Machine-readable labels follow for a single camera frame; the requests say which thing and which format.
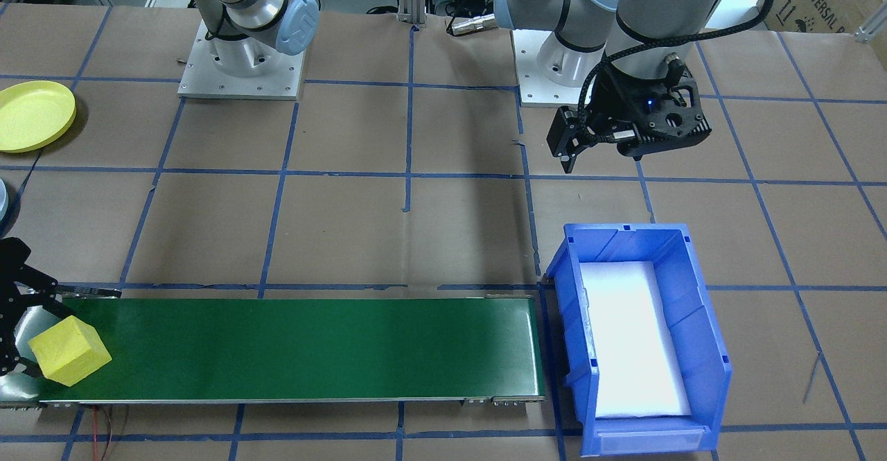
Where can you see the yellow foam block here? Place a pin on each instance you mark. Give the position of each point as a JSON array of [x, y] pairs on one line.
[[69, 353]]

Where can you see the yellow plate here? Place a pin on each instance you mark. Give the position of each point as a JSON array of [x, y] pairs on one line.
[[31, 114]]

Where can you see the blue plastic storage bin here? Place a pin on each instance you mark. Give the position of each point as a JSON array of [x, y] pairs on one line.
[[693, 322]]

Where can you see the white foam pad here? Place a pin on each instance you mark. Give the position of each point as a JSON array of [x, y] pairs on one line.
[[630, 343]]

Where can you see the aluminium profile bar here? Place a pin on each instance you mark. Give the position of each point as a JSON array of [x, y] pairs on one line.
[[872, 28]]

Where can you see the green belt conveyor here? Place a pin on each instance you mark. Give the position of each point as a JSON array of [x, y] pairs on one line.
[[312, 343]]

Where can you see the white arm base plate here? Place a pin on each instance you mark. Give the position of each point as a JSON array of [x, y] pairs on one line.
[[194, 80], [530, 87]]

